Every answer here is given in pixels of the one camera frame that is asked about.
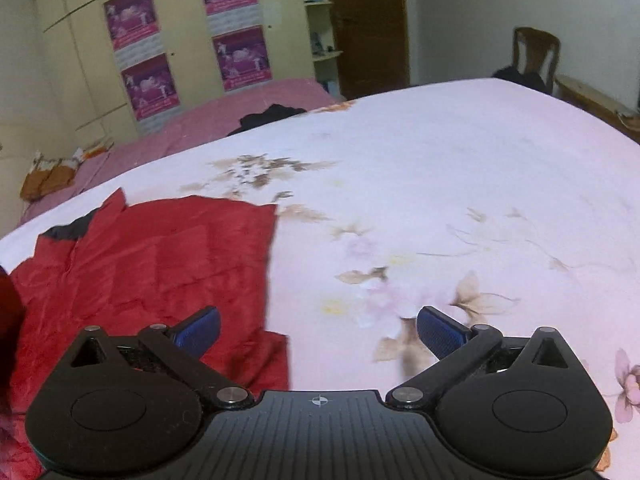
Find brown wooden chair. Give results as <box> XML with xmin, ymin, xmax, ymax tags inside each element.
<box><xmin>511</xmin><ymin>26</ymin><xmax>562</xmax><ymax>96</ymax></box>

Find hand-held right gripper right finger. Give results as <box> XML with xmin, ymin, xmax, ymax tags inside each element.
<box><xmin>385</xmin><ymin>305</ymin><xmax>577</xmax><ymax>410</ymax></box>

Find cream yellow wardrobe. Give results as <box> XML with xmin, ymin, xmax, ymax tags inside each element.
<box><xmin>30</xmin><ymin>0</ymin><xmax>321</xmax><ymax>137</ymax></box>

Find red jacket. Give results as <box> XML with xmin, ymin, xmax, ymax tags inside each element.
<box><xmin>0</xmin><ymin>187</ymin><xmax>292</xmax><ymax>480</ymax></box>

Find black cloth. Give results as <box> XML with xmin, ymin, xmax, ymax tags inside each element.
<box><xmin>227</xmin><ymin>103</ymin><xmax>309</xmax><ymax>136</ymax></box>

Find cream open shelf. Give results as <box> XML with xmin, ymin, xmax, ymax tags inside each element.
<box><xmin>299</xmin><ymin>0</ymin><xmax>347</xmax><ymax>102</ymax></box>

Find floral white bedsheet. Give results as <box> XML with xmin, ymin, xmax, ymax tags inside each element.
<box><xmin>0</xmin><ymin>76</ymin><xmax>640</xmax><ymax>480</ymax></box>

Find dark cloth on chair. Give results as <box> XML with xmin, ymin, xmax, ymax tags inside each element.
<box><xmin>492</xmin><ymin>65</ymin><xmax>551</xmax><ymax>95</ymax></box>

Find brown wooden door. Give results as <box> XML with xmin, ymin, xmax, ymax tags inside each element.
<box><xmin>322</xmin><ymin>0</ymin><xmax>412</xmax><ymax>101</ymax></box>

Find pink bed blanket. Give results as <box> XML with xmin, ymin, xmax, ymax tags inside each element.
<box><xmin>20</xmin><ymin>77</ymin><xmax>344</xmax><ymax>222</ymax></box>

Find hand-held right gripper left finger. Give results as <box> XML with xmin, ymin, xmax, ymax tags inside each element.
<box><xmin>69</xmin><ymin>306</ymin><xmax>254</xmax><ymax>410</ymax></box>

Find light wooden bench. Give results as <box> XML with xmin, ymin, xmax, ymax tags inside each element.
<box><xmin>555</xmin><ymin>74</ymin><xmax>640</xmax><ymax>144</ymax></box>

